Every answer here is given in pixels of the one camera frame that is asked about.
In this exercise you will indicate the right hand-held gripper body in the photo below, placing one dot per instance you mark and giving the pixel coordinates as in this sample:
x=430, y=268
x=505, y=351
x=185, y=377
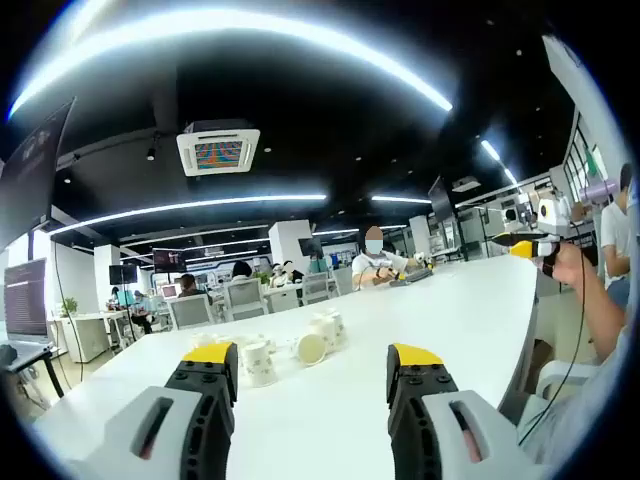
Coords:
x=557, y=215

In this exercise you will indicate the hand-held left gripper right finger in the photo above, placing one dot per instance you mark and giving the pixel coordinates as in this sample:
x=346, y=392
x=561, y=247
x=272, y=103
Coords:
x=420, y=400

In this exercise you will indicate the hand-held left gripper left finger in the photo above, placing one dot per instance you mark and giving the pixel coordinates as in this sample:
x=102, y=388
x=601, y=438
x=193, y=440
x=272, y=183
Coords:
x=200, y=400

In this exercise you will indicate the cluster of paper cups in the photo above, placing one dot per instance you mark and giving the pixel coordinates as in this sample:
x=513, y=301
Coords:
x=260, y=367

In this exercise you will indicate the person's right hand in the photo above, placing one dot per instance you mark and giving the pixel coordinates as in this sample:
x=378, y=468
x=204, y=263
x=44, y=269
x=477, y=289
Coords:
x=572, y=265

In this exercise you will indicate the purple roll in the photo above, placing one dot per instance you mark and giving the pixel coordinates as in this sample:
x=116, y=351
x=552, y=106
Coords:
x=597, y=192

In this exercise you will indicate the green hanging cloth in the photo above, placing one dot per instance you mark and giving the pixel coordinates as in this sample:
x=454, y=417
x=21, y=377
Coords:
x=595, y=162

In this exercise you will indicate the grey ceiling mounted box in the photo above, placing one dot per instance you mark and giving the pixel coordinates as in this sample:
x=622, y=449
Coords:
x=465, y=185

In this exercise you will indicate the black hanging display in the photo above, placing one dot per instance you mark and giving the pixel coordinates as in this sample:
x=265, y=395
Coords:
x=440, y=197

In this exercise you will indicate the white mesh office chair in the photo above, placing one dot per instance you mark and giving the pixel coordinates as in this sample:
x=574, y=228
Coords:
x=344, y=280
x=316, y=287
x=245, y=299
x=190, y=310

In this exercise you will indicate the segmented ceiling light strip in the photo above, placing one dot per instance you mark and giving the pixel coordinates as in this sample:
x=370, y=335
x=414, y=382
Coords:
x=490, y=148

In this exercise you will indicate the white table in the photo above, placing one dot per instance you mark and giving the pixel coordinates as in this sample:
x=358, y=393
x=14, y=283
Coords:
x=325, y=400

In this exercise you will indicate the dark grey mat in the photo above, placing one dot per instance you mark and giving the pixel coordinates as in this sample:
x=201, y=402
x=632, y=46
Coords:
x=415, y=278

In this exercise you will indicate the white chair armrest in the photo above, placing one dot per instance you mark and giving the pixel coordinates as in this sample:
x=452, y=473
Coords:
x=560, y=375

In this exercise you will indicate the white tall panel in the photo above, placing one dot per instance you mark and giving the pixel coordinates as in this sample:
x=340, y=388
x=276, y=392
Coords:
x=570, y=80

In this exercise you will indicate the dark red hanging display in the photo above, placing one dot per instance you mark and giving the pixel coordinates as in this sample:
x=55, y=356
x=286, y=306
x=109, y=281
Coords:
x=170, y=260

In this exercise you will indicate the black monitor on stand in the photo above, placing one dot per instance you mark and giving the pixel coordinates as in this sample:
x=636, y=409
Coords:
x=122, y=272

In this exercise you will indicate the potted green plant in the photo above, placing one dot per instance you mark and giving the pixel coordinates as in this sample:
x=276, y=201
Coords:
x=70, y=306

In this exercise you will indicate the person's torso grey shirt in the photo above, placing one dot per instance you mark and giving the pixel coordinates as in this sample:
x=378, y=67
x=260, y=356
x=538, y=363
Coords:
x=580, y=415

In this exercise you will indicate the curved ceiling light strip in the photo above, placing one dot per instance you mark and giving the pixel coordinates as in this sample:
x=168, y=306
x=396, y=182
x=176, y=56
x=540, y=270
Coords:
x=250, y=200

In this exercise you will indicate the ceiling air conditioner unit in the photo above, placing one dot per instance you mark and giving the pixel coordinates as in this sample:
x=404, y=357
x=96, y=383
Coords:
x=217, y=150

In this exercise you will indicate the large dark hanging display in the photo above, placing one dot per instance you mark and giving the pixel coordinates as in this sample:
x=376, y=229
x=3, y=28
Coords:
x=35, y=170

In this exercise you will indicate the long ceiling light strip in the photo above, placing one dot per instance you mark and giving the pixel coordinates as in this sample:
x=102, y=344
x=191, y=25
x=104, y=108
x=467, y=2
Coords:
x=225, y=22

